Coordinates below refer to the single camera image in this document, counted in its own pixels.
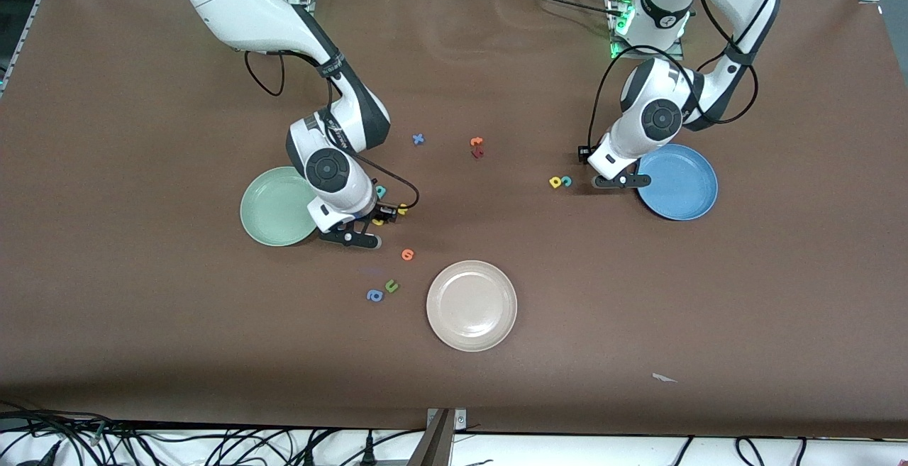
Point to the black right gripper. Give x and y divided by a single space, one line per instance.
378 212

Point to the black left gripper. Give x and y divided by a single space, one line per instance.
586 153

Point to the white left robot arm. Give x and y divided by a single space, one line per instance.
660 122

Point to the green letter u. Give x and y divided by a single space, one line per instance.
389 289

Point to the blue letter a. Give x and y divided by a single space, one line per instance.
370 296

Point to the blue plate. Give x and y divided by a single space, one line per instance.
681 189

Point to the green plate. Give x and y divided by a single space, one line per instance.
273 207

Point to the beige plate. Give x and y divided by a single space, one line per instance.
472 306

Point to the brown table cover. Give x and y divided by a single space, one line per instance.
454 381

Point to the white paper scrap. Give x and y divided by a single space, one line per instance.
661 378

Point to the black power plug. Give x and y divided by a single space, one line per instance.
369 452
310 457

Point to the aluminium profile beam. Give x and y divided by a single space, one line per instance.
434 448

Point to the small metal bracket plate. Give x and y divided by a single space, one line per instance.
460 420

